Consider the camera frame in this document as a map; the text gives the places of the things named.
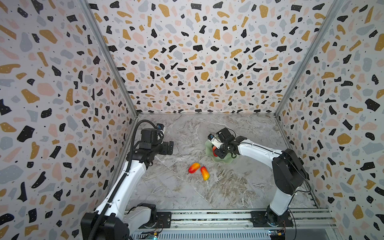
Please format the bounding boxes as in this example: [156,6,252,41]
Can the red fake strawberry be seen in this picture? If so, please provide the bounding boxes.
[212,146,218,157]

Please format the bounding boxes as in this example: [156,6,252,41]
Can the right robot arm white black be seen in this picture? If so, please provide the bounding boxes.
[208,128,308,227]

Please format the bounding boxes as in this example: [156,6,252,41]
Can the black corrugated cable conduit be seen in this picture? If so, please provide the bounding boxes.
[86,119,158,240]

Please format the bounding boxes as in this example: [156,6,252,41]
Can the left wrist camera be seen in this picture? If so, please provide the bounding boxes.
[156,124,165,132]

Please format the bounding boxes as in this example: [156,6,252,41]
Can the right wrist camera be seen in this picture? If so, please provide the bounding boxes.
[208,134,223,149]

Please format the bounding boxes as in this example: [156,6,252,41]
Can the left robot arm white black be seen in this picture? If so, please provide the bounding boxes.
[81,124,174,240]

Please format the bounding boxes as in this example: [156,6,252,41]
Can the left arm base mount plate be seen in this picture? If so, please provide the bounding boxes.
[139,212,172,230]

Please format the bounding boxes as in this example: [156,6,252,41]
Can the red orange fake mango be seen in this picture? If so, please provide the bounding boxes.
[188,163,201,174]

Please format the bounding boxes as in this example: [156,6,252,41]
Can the light green wavy fruit bowl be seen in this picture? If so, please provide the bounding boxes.
[205,140,236,164]

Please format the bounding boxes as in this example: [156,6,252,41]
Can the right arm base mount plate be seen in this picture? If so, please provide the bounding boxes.
[250,211,294,228]

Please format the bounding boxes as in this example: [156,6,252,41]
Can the orange yellow fake mango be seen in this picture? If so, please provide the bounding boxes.
[200,167,210,181]

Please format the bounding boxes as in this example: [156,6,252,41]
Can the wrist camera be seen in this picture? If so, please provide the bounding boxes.
[208,134,223,149]
[156,124,165,132]

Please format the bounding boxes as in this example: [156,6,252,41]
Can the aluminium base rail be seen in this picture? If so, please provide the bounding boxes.
[129,209,343,240]

